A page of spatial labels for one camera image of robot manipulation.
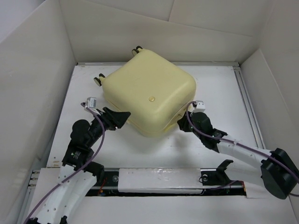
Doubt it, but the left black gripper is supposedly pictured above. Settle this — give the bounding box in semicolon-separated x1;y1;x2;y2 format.
87;106;130;147

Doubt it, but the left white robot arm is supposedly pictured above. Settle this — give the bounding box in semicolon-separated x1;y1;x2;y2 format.
25;105;131;224

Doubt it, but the white foam block on rail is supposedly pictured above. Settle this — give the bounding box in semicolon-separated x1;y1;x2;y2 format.
118;168;204;194

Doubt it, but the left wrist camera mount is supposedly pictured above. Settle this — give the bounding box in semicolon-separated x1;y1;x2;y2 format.
80;97;98;113

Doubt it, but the purple cable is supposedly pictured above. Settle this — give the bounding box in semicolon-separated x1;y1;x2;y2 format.
185;100;299;198
23;102;106;224

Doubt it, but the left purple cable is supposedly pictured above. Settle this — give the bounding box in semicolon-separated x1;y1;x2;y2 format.
23;102;106;224

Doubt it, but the yellow hard-shell suitcase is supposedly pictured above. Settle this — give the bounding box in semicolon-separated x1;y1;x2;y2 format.
94;46;196;137

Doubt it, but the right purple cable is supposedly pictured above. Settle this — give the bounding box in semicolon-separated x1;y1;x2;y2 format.
185;100;299;198

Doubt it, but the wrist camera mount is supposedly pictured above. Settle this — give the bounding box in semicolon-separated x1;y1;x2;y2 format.
192;100;206;113
80;97;98;113

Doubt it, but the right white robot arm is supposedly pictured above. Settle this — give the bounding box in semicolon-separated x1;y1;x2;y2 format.
177;112;299;199

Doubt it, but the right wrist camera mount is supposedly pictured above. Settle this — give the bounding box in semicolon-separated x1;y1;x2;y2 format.
192;100;206;113

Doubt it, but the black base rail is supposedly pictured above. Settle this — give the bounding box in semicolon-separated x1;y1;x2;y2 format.
87;168;246;197

